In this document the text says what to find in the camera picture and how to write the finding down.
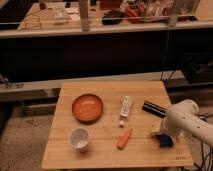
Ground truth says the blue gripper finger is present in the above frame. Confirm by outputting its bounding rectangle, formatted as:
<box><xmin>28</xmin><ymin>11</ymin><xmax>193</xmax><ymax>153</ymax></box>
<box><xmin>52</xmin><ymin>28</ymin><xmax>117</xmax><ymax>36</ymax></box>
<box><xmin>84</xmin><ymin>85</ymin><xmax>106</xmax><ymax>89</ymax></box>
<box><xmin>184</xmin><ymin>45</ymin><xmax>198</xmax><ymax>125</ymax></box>
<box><xmin>160</xmin><ymin>136</ymin><xmax>173</xmax><ymax>148</ymax></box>
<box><xmin>151</xmin><ymin>132</ymin><xmax>163</xmax><ymax>137</ymax></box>

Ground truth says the white tube bottle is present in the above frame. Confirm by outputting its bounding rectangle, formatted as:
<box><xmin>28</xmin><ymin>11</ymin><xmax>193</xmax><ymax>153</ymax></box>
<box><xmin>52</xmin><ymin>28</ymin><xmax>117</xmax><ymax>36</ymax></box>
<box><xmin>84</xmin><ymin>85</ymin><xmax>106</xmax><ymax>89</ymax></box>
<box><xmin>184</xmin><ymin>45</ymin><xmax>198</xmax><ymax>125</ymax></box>
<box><xmin>119</xmin><ymin>96</ymin><xmax>133</xmax><ymax>127</ymax></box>

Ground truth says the wooden table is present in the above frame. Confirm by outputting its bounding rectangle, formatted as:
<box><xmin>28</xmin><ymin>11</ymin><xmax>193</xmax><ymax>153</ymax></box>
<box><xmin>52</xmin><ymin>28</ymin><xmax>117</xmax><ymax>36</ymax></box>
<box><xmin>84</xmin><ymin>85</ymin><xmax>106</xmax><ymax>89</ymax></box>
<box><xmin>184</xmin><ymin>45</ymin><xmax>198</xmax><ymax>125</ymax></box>
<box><xmin>42</xmin><ymin>81</ymin><xmax>193</xmax><ymax>169</ymax></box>

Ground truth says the black rectangular box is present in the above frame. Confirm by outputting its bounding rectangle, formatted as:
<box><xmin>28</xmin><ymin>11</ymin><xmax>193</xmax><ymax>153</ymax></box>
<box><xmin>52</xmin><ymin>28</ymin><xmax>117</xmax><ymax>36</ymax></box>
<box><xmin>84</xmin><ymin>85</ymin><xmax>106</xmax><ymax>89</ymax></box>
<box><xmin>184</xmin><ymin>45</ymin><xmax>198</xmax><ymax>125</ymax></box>
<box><xmin>142</xmin><ymin>101</ymin><xmax>166</xmax><ymax>118</ymax></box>

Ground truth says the red tool on shelf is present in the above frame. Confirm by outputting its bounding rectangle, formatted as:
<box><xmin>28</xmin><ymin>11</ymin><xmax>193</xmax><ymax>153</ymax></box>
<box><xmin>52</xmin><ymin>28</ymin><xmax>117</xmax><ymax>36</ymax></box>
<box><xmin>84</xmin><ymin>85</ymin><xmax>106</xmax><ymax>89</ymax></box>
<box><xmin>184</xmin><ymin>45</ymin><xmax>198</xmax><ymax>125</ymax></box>
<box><xmin>125</xmin><ymin>4</ymin><xmax>145</xmax><ymax>23</ymax></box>

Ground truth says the orange ceramic bowl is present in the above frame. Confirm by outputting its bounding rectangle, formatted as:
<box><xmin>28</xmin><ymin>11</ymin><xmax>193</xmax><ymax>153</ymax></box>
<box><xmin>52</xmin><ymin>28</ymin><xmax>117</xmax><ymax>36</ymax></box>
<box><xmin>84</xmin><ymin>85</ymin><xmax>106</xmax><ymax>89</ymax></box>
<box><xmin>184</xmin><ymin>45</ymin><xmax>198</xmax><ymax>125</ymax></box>
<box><xmin>72</xmin><ymin>94</ymin><xmax>103</xmax><ymax>122</ymax></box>

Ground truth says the black crate at right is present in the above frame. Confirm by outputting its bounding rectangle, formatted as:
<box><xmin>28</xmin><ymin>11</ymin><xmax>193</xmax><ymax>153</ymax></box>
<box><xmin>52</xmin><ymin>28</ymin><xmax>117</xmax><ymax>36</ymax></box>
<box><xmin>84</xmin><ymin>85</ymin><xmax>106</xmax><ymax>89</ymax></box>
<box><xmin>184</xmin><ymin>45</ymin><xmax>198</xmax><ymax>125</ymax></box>
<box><xmin>181</xmin><ymin>52</ymin><xmax>213</xmax><ymax>83</ymax></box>

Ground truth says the white cup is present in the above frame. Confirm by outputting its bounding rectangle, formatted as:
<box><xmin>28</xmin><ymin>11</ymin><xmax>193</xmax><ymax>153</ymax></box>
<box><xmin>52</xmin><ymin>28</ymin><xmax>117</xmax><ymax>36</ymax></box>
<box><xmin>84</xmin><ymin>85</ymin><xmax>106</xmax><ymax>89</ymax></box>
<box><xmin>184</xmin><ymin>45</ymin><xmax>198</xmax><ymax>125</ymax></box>
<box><xmin>69</xmin><ymin>127</ymin><xmax>90</xmax><ymax>151</ymax></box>

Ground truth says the black bag on shelf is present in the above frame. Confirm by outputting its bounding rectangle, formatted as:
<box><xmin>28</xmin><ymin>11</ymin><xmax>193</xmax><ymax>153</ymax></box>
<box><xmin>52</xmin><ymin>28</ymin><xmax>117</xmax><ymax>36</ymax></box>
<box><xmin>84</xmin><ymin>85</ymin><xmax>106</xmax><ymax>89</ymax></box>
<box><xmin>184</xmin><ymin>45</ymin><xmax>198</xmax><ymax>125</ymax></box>
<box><xmin>102</xmin><ymin>10</ymin><xmax>124</xmax><ymax>25</ymax></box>

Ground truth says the grey metal post right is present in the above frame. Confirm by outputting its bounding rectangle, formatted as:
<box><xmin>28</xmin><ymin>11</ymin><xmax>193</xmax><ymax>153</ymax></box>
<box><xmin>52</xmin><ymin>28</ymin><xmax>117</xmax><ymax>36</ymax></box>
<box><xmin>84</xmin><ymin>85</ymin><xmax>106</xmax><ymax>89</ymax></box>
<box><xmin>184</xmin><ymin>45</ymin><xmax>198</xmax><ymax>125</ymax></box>
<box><xmin>167</xmin><ymin>0</ymin><xmax>182</xmax><ymax>28</ymax></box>

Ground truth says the grey metal post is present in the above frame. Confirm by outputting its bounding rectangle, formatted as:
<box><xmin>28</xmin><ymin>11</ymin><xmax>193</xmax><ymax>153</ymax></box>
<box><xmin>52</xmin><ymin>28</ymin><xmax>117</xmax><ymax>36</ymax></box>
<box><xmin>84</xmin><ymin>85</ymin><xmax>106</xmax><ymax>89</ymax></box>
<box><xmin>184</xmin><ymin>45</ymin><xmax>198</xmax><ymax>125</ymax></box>
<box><xmin>167</xmin><ymin>0</ymin><xmax>182</xmax><ymax>28</ymax></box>
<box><xmin>79</xmin><ymin>0</ymin><xmax>90</xmax><ymax>31</ymax></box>

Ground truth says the orange toy carrot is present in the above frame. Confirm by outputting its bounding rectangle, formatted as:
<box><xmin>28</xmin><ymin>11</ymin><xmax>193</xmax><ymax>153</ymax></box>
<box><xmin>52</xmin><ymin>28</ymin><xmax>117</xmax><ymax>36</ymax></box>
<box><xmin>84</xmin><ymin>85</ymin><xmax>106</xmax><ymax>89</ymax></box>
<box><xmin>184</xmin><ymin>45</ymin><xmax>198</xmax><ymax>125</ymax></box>
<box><xmin>117</xmin><ymin>128</ymin><xmax>133</xmax><ymax>150</ymax></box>

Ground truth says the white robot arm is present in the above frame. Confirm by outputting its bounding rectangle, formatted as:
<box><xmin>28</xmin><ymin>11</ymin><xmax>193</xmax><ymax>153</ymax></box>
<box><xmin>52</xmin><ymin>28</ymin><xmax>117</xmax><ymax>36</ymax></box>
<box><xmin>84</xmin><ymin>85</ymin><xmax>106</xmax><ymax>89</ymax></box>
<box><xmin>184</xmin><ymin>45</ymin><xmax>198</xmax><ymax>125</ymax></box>
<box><xmin>157</xmin><ymin>99</ymin><xmax>213</xmax><ymax>147</ymax></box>

